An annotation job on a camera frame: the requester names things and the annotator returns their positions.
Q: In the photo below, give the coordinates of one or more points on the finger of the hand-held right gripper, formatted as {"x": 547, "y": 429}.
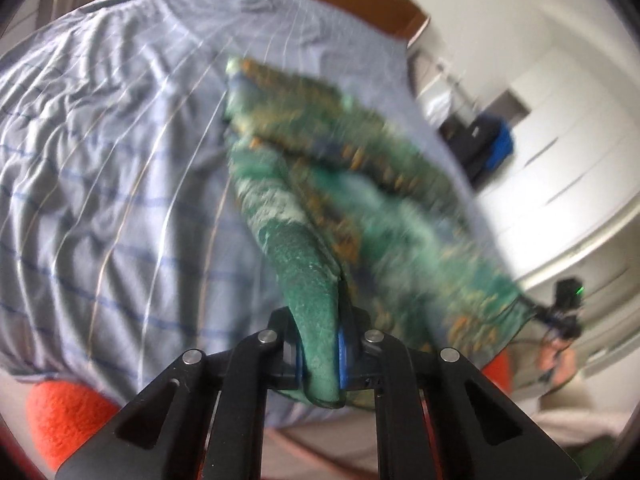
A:
{"x": 542, "y": 316}

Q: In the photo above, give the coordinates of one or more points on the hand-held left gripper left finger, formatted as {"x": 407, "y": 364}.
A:
{"x": 295, "y": 360}

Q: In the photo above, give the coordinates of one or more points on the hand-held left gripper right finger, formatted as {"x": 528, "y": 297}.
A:
{"x": 343, "y": 360}

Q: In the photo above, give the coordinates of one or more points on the green printed padded jacket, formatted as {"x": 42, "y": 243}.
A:
{"x": 380, "y": 220}

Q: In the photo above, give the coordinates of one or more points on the person's right hand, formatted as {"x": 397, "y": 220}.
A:
{"x": 555, "y": 360}

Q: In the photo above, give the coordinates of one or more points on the white wardrobe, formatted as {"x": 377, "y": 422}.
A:
{"x": 560, "y": 150}

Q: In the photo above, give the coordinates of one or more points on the blue cloth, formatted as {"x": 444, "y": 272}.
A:
{"x": 504, "y": 140}

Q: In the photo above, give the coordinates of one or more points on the black and blue bag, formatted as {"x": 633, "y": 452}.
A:
{"x": 472, "y": 145}

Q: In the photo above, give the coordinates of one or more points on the grey dresser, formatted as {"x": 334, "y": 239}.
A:
{"x": 435, "y": 90}

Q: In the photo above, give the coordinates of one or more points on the bed with blue checked duvet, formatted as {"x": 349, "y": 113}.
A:
{"x": 125, "y": 160}

